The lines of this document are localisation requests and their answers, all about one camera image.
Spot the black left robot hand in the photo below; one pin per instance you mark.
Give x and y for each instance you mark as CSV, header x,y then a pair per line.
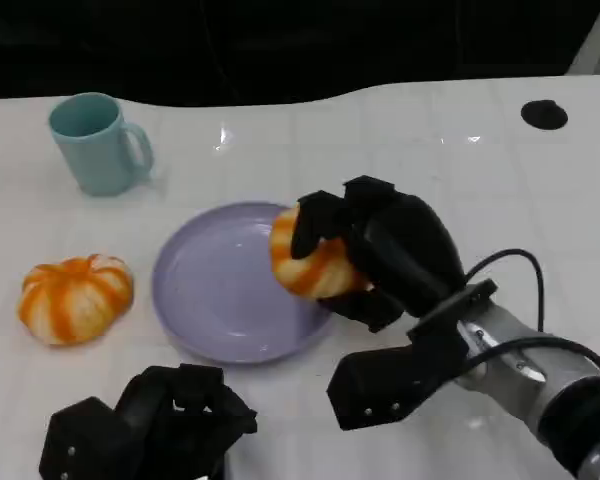
x,y
180,425

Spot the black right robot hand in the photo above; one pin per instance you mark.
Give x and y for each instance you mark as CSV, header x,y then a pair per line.
x,y
405,255

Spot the orange and white bread roll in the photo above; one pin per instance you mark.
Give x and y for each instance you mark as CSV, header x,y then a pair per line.
x,y
310,275
75,300

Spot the lilac plate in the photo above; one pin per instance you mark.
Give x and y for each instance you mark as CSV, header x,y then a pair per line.
x,y
220,290

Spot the black round table grommet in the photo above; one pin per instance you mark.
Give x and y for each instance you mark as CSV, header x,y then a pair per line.
x,y
544,115

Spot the pale green mug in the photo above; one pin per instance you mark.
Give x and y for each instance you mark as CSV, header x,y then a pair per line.
x,y
97,152

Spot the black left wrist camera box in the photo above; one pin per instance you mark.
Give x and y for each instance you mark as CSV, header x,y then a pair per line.
x,y
85,440

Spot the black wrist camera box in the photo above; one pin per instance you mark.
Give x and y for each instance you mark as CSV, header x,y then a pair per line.
x,y
380,385
85,440

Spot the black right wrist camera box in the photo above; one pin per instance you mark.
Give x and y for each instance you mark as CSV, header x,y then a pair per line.
x,y
380,385

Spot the white frame bar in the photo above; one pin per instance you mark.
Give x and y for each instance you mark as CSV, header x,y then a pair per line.
x,y
597,45

